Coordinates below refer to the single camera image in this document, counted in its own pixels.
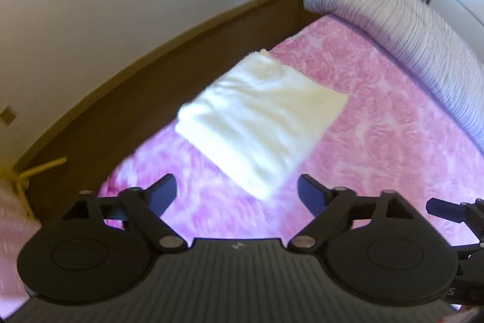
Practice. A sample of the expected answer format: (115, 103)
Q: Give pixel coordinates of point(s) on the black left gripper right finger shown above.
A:
(335, 210)

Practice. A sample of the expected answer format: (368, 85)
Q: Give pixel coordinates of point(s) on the yellow clothes rack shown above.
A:
(20, 181)

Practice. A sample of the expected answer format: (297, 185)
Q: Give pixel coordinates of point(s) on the pink rose pattern blanket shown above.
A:
(390, 136)

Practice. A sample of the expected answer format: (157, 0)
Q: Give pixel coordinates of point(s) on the grey ribbed quilt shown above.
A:
(426, 46)

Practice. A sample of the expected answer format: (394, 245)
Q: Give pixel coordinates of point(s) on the cream knit sweater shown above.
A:
(258, 122)

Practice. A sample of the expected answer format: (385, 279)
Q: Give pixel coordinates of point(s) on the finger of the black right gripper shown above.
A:
(446, 211)

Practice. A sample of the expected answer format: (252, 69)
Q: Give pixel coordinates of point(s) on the pink plastic cover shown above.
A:
(15, 230)

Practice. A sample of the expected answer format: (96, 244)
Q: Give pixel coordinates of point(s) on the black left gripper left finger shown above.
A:
(132, 218)

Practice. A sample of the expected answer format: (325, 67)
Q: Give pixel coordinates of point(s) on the beige wall socket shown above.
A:
(7, 116)

